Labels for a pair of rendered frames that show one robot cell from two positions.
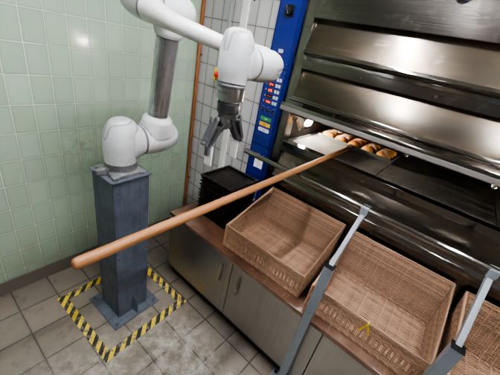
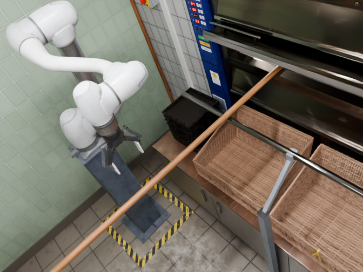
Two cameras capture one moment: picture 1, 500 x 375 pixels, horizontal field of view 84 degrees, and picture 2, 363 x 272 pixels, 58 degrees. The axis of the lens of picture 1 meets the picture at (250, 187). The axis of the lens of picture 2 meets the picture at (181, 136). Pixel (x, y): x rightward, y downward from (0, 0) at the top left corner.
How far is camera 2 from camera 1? 0.88 m
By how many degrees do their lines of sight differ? 31
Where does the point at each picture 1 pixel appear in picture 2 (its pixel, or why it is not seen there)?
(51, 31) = not seen: outside the picture
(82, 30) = not seen: hidden behind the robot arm
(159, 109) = not seen: hidden behind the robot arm
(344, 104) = (266, 19)
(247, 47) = (92, 103)
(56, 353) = (109, 263)
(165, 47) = (66, 53)
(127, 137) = (77, 128)
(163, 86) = (83, 77)
